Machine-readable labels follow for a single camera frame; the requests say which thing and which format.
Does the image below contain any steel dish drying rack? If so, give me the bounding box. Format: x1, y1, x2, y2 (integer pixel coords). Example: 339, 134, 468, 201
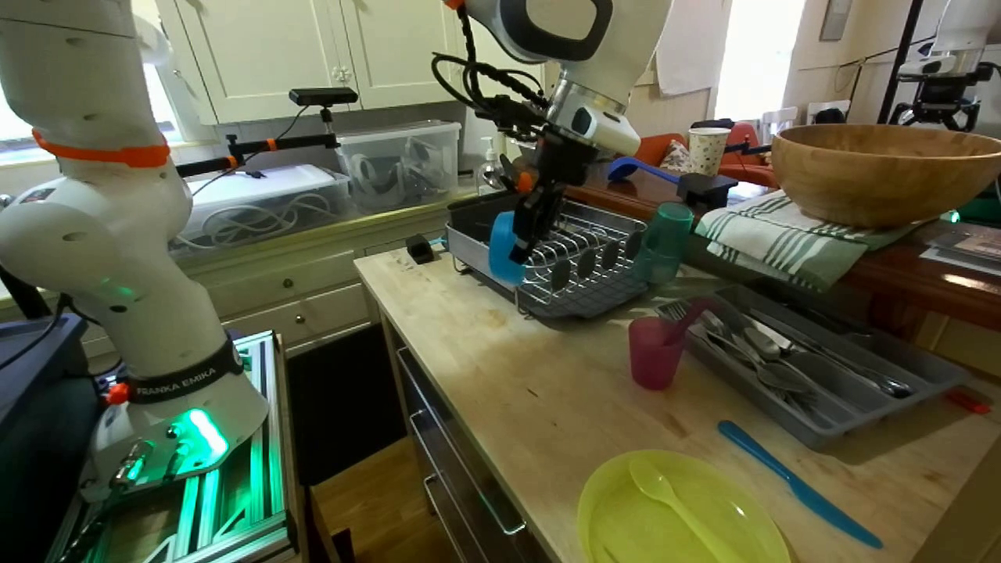
445, 195, 648, 318

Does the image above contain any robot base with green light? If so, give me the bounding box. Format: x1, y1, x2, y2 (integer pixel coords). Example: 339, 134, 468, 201
45, 331, 301, 563

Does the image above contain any green striped dish towel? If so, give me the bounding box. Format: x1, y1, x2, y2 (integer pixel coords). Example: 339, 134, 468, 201
693, 189, 909, 289

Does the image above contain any dark blue round scoop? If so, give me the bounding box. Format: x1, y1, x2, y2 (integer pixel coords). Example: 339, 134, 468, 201
608, 156, 735, 208

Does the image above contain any grey cutlery tray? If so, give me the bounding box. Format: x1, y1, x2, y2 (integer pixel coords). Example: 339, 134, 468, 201
687, 287, 968, 449

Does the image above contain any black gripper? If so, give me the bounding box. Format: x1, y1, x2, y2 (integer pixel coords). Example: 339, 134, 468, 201
509, 131, 597, 263

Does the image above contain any black camera on stand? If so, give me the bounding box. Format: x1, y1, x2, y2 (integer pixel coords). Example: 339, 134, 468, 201
287, 87, 361, 134

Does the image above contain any yellow-green plastic spoon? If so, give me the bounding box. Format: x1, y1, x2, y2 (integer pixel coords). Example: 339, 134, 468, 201
630, 459, 740, 563

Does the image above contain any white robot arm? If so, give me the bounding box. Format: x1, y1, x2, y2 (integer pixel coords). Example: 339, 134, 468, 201
0, 0, 673, 498

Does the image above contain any pink plastic cup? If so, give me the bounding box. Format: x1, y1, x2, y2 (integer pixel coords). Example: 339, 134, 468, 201
630, 314, 685, 390

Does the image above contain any teal plastic cup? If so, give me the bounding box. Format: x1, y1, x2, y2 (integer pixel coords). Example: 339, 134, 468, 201
639, 203, 693, 283

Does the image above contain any yellow-green plastic plate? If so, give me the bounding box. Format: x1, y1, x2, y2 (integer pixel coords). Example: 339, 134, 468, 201
574, 449, 790, 563

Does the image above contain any dark wooden side table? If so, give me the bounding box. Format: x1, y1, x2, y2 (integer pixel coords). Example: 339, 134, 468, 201
570, 169, 1001, 336

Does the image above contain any clear plastic storage bin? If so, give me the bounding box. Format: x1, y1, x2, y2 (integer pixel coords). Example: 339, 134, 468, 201
339, 122, 460, 208

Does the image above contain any wooden bowl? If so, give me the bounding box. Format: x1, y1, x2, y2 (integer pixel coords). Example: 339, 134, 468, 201
773, 125, 1001, 228

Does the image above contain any patterned paper cup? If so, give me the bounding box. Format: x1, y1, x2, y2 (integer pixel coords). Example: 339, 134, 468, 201
687, 127, 728, 174

